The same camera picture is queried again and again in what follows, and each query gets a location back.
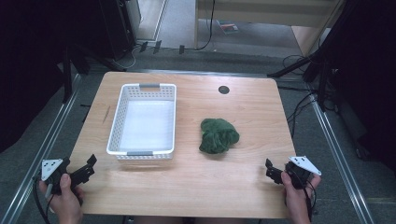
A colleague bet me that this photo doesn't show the green cloth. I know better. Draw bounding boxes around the green cloth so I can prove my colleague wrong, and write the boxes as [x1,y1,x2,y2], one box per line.
[198,118,241,155]

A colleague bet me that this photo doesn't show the white perforated plastic basket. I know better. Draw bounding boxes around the white perforated plastic basket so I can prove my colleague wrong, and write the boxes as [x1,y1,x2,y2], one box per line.
[106,82,177,161]

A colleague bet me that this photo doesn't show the black hanging cable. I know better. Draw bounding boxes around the black hanging cable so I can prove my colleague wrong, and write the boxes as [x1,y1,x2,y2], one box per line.
[195,0,217,51]

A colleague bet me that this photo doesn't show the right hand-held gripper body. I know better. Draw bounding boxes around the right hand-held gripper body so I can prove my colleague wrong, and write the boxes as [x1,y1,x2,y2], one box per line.
[284,155,322,190]

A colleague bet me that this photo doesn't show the dark curtain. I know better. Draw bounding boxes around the dark curtain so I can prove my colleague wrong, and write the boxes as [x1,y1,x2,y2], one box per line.
[0,0,108,154]
[317,0,396,175]

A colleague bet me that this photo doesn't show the colourful booklet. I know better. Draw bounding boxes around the colourful booklet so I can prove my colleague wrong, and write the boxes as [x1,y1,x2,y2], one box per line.
[217,20,240,35]

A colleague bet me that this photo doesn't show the black tripod stand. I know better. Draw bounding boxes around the black tripod stand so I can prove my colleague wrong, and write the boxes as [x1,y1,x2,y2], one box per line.
[266,36,335,112]

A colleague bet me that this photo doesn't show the black metal stand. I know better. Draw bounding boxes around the black metal stand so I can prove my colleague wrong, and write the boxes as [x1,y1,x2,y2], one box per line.
[61,43,127,105]

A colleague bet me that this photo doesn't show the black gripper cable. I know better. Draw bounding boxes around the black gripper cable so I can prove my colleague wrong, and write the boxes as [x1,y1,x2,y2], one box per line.
[292,169,318,222]
[32,175,52,224]

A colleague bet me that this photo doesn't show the person's right hand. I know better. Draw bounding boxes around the person's right hand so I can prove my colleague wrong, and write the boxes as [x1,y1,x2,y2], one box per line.
[280,171,322,224]

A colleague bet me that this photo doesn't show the light wooden furniture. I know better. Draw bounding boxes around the light wooden furniture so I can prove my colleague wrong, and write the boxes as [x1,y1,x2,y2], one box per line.
[193,0,345,58]

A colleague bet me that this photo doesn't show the black cabinet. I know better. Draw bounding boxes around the black cabinet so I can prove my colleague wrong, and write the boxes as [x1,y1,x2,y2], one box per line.
[98,0,142,62]

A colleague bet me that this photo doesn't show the metal floor rail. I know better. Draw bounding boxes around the metal floor rail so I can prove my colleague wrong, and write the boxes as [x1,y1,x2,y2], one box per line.
[309,91,376,224]
[0,73,84,224]

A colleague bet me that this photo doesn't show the black floor cables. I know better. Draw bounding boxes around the black floor cables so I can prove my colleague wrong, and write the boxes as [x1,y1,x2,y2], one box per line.
[280,54,321,139]

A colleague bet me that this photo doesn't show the white floor cable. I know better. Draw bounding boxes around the white floor cable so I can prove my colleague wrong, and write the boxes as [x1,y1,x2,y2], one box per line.
[113,43,139,71]

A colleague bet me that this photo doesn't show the person's left hand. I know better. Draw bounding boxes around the person's left hand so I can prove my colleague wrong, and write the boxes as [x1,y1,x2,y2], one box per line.
[38,173,85,224]

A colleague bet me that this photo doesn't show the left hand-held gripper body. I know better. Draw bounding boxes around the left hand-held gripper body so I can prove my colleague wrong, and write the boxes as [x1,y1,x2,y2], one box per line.
[40,157,82,196]

